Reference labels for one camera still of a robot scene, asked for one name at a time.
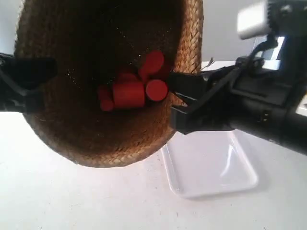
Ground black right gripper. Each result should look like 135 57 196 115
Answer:
167 58 307 134

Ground brown woven basket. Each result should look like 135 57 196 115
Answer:
14 0 203 168

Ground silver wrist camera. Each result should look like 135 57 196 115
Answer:
236 0 288 40

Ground white rectangular plastic tray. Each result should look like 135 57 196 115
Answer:
161 131 259 199

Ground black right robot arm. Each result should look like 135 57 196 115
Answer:
166 57 307 154

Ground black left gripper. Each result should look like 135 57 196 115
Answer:
0 54 58 113

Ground large red cylinder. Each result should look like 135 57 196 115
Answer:
112 80 168 109

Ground black cable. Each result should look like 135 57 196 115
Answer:
249 35 279 63

